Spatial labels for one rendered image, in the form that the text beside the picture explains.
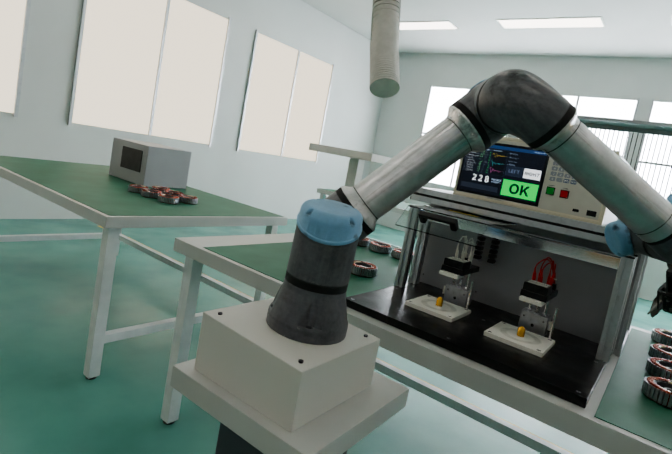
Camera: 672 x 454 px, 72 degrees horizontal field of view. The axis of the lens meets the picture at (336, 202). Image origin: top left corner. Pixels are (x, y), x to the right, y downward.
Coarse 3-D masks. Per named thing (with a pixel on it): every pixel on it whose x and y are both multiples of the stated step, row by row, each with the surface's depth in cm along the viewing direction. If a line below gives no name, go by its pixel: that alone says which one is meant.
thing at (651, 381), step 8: (648, 376) 112; (656, 376) 112; (648, 384) 107; (656, 384) 106; (664, 384) 110; (648, 392) 107; (656, 392) 105; (664, 392) 104; (656, 400) 105; (664, 400) 103
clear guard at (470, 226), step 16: (416, 208) 133; (432, 208) 139; (448, 208) 152; (400, 224) 130; (416, 224) 129; (432, 224) 127; (448, 224) 125; (464, 224) 123; (480, 224) 122; (496, 224) 127; (512, 224) 139; (464, 240) 119
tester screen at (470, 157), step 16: (464, 160) 149; (480, 160) 146; (496, 160) 143; (512, 160) 140; (528, 160) 137; (544, 160) 135; (464, 176) 149; (496, 176) 143; (512, 176) 140; (480, 192) 146
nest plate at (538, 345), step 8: (496, 328) 127; (504, 328) 129; (512, 328) 130; (488, 336) 123; (496, 336) 121; (504, 336) 122; (512, 336) 123; (528, 336) 126; (536, 336) 127; (512, 344) 119; (520, 344) 118; (528, 344) 119; (536, 344) 120; (544, 344) 121; (552, 344) 124; (528, 352) 116; (536, 352) 115; (544, 352) 116
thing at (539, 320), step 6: (522, 312) 136; (528, 312) 135; (534, 312) 135; (540, 312) 137; (522, 318) 136; (528, 318) 135; (534, 318) 134; (540, 318) 133; (546, 318) 132; (522, 324) 136; (528, 324) 135; (534, 324) 134; (540, 324) 133; (546, 324) 132; (534, 330) 134; (540, 330) 133; (546, 330) 134
